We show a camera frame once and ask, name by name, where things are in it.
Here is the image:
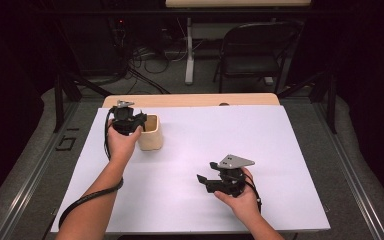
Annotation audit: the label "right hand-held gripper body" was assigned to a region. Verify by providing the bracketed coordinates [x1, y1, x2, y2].
[206, 154, 256, 198]

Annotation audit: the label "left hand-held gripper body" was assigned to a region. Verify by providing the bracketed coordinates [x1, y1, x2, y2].
[108, 99, 138, 136]

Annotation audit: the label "cream pen holder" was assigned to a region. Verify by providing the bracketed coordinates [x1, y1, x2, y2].
[137, 113, 164, 152]

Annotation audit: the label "person's right hand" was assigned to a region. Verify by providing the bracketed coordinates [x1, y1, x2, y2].
[213, 167, 263, 218]

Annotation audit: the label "person's left hand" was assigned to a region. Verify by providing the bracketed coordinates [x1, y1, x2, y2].
[107, 124, 144, 163]

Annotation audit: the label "white table sheet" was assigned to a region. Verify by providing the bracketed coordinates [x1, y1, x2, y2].
[50, 104, 332, 234]

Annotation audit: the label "black metal stand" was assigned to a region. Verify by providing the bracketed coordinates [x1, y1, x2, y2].
[53, 71, 114, 133]
[276, 68, 338, 135]

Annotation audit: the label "white table leg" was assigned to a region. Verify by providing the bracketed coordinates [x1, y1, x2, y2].
[184, 17, 196, 85]

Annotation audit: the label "black folding chair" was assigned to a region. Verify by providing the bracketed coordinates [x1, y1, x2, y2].
[213, 20, 306, 94]

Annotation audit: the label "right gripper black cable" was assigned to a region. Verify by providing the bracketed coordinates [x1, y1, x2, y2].
[244, 172, 263, 214]

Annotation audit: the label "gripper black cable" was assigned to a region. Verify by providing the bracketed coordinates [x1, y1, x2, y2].
[57, 108, 125, 231]
[244, 172, 263, 214]

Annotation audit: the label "black floor cables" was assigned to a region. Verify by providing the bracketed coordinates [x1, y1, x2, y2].
[126, 46, 172, 95]

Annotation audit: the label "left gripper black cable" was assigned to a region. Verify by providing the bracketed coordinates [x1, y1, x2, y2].
[57, 108, 125, 231]

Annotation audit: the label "metal floor rail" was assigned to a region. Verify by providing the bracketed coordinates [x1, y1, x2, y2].
[0, 101, 81, 240]
[311, 101, 384, 240]

